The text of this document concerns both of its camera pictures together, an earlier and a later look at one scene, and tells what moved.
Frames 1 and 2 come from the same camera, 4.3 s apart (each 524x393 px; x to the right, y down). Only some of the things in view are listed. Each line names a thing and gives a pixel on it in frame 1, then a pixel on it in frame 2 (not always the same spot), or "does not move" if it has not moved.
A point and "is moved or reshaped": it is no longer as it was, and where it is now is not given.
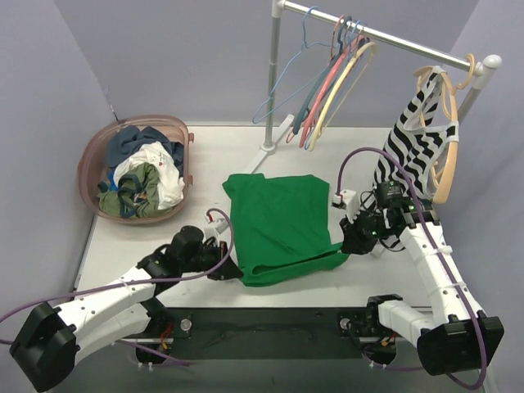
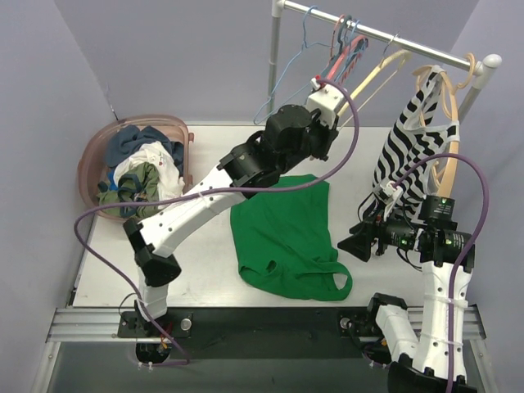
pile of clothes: (146, 175) does not move
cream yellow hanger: (316, 131) to (405, 56)
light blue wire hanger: (304, 45) does not move
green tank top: (282, 227) is moved or reshaped
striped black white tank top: (416, 141) does not move
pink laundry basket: (92, 166) does not move
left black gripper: (223, 259) to (324, 137)
